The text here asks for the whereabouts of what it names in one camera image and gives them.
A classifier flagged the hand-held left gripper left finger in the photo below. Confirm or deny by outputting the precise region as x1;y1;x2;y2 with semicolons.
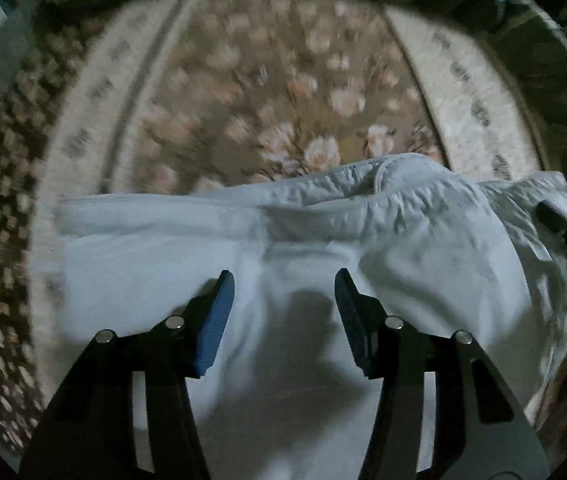
19;269;236;480

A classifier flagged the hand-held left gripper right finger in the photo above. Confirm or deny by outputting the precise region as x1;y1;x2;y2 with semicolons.
334;267;550;480

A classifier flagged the floral patterned blanket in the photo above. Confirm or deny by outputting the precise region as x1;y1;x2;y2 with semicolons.
0;0;564;461

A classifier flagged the white padded jacket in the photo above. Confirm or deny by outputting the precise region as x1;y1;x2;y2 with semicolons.
56;152;567;480

